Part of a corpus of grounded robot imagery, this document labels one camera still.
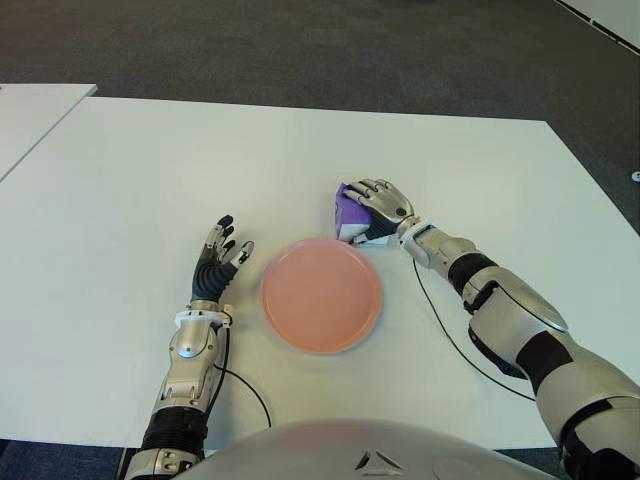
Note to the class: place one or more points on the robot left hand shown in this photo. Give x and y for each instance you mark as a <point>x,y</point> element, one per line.
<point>210,280</point>

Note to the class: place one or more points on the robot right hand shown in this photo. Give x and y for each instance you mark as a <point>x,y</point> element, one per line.
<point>392,210</point>

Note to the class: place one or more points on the purple tissue paper pack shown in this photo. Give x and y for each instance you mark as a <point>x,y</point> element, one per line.
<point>350,215</point>

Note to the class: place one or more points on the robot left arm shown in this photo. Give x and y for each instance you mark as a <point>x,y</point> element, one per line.
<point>190,340</point>

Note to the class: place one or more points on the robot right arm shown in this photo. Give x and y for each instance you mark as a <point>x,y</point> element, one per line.
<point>500,310</point>

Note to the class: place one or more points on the pink round plate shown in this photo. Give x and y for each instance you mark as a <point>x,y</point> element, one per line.
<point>320,297</point>

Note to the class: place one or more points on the silver robot torso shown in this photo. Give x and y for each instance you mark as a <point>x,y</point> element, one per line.
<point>325,450</point>

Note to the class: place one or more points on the white side table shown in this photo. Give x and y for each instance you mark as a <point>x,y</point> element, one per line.
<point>30,115</point>

